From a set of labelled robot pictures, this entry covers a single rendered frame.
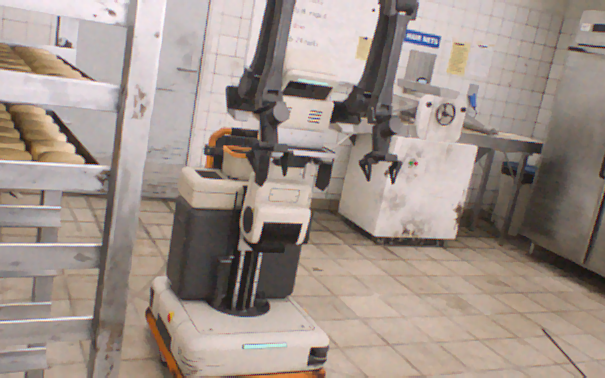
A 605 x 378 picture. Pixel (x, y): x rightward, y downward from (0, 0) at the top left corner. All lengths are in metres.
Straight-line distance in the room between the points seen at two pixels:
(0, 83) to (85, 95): 0.08
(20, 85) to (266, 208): 1.75
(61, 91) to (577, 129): 4.94
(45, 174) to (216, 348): 1.84
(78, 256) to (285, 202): 1.74
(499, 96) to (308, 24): 2.19
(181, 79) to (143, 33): 4.37
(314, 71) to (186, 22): 2.81
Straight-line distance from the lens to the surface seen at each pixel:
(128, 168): 0.70
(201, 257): 2.68
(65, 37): 1.13
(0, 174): 0.72
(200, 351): 2.48
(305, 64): 2.31
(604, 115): 5.30
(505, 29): 6.51
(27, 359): 1.29
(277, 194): 2.41
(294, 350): 2.64
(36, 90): 0.70
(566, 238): 5.42
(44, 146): 0.82
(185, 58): 5.05
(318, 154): 2.31
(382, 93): 2.26
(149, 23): 0.69
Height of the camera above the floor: 1.42
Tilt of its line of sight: 13 degrees down
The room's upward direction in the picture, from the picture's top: 11 degrees clockwise
